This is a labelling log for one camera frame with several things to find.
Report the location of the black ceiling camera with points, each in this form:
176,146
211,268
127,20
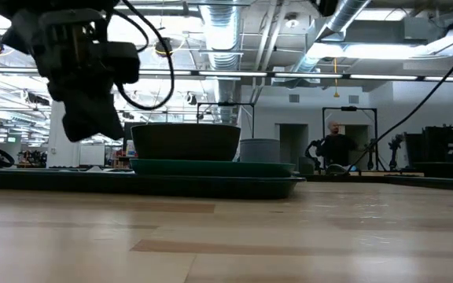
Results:
163,46

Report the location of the tall black frame stand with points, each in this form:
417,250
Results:
348,109

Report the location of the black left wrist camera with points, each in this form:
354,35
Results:
122,63

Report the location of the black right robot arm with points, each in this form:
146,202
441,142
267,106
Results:
327,6

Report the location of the dark grey bowl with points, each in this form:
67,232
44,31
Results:
187,141

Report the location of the black table edge rail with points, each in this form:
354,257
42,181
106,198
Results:
427,182

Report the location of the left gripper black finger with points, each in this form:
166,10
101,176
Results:
108,122
78,123

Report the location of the white pillar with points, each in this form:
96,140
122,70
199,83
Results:
59,149

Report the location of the green plate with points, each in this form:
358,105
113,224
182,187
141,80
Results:
211,168

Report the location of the black crate stack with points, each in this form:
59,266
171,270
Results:
446,149

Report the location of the dark green serving tray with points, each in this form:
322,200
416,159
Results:
152,188

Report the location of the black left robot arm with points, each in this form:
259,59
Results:
53,4

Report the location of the white plastic cup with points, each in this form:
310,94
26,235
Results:
260,151

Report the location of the silver slanted ventilation duct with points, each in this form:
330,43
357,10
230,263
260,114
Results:
344,15

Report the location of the small black frame stand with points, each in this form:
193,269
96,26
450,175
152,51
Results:
226,105

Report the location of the long ceiling light bar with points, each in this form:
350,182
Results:
289,74

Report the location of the black background robot arm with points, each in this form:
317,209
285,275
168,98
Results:
312,155

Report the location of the silver vertical ventilation duct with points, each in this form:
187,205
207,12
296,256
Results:
222,31

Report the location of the person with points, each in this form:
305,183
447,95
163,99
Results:
336,147

